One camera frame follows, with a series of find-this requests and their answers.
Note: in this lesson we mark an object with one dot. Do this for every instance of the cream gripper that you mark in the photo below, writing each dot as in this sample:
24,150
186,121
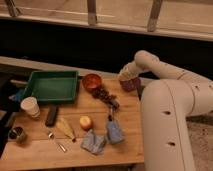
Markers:
127,72

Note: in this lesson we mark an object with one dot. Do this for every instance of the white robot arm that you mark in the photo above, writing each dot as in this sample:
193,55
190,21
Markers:
165,104

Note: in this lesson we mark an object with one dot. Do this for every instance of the purple bowl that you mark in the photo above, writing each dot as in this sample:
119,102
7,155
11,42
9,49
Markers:
131,85

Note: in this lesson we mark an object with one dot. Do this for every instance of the red bowl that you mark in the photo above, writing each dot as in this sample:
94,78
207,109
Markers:
91,82

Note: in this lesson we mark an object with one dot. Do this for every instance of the bunch of dark grapes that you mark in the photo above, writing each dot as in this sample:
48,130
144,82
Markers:
106,97

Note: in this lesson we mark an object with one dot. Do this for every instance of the blue cloth right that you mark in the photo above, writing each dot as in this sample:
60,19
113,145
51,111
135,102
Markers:
114,132

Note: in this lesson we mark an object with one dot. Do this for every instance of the blue cloth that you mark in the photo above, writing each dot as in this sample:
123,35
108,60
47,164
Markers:
114,132
93,143

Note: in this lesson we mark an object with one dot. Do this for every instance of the yellow apple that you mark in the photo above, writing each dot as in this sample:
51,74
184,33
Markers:
85,122

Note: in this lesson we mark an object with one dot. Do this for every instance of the blue cloth left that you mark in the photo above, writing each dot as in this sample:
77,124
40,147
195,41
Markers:
93,143

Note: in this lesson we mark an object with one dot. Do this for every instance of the green plastic tray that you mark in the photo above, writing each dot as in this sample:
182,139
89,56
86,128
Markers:
52,87

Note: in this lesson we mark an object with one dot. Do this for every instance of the black rectangular block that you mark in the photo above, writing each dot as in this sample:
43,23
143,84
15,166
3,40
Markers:
51,117

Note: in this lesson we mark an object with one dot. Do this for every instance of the metal fork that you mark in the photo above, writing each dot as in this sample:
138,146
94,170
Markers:
52,137

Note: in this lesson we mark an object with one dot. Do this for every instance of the white paper cup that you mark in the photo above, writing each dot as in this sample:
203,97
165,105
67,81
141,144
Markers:
30,106

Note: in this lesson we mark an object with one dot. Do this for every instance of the blue object at tray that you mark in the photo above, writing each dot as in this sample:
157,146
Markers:
17,97

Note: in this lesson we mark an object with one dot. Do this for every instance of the small metal can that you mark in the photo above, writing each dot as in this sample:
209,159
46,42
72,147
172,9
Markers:
17,134

